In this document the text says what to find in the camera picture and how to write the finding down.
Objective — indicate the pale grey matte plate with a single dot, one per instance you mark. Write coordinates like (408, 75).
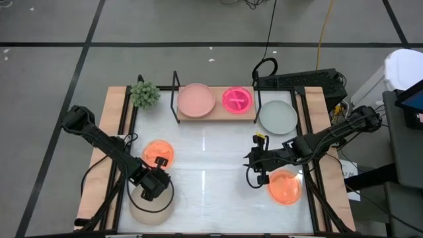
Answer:
(278, 117)

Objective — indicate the wooden shelf board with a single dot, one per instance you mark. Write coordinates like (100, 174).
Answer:
(218, 116)

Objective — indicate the white lidded bin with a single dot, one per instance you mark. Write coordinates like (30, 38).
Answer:
(404, 66)

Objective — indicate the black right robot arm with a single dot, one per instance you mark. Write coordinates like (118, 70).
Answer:
(330, 132)

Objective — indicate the black monitor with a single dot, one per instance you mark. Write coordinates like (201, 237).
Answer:
(413, 99)

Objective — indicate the white paper sheet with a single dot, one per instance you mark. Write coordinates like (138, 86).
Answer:
(350, 168)

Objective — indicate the pink matte plate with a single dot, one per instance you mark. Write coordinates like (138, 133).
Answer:
(196, 100)

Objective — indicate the black cart base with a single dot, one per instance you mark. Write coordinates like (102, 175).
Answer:
(370, 178)

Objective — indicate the black metal table frame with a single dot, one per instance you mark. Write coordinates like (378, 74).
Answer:
(165, 88)

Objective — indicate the orange translucent plate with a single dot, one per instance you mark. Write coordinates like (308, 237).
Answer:
(155, 150)
(285, 188)

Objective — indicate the wooden table side panel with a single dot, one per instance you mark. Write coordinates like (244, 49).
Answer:
(314, 99)
(112, 99)

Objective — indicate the pink translucent plate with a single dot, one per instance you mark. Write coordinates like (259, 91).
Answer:
(237, 100)

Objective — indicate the grey cart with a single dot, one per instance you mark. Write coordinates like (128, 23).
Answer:
(406, 155)

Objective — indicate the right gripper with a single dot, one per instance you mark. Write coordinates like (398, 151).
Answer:
(264, 158)

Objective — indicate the artificial green potted plant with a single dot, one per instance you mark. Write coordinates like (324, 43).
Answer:
(145, 94)

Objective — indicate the beige matte plate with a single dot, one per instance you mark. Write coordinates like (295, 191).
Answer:
(152, 219)

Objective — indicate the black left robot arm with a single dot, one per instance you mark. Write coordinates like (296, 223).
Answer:
(99, 139)

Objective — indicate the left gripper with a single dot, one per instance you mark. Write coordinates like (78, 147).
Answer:
(152, 183)

